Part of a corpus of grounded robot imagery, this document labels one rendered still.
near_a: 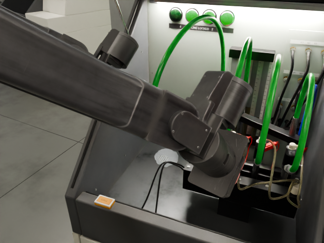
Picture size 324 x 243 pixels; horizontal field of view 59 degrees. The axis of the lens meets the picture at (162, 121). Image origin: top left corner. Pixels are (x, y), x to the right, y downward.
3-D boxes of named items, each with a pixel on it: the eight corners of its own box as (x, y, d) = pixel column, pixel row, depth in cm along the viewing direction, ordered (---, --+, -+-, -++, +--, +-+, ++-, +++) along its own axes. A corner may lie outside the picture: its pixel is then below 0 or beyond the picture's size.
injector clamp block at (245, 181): (181, 204, 97) (183, 168, 90) (190, 184, 106) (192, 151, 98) (289, 235, 87) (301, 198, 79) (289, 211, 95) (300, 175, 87)
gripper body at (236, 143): (251, 141, 46) (243, 125, 40) (225, 199, 45) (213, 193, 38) (214, 128, 50) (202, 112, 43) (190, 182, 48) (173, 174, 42)
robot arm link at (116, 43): (63, 66, 64) (60, 56, 55) (89, 24, 66) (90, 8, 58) (111, 94, 66) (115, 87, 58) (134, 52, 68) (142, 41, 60)
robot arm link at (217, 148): (166, 150, 37) (204, 168, 34) (190, 103, 38) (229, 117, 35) (184, 162, 43) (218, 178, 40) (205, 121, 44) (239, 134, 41)
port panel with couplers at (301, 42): (269, 119, 103) (288, 31, 87) (270, 115, 106) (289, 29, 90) (309, 126, 99) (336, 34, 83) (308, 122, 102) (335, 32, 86)
